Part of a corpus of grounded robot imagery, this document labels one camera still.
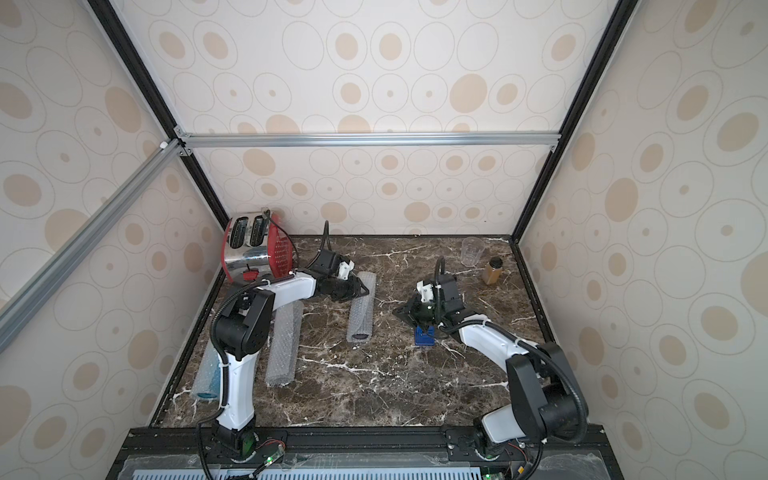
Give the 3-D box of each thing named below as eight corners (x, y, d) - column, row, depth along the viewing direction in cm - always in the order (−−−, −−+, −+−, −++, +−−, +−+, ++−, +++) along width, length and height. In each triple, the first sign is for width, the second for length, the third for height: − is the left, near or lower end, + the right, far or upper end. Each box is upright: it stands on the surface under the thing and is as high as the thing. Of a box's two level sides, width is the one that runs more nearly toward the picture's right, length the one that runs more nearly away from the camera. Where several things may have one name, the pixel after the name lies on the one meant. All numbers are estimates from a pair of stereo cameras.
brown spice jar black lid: (483, 285, 108) (490, 268, 101) (480, 272, 112) (486, 256, 104) (497, 285, 108) (504, 268, 101) (493, 272, 112) (500, 256, 104)
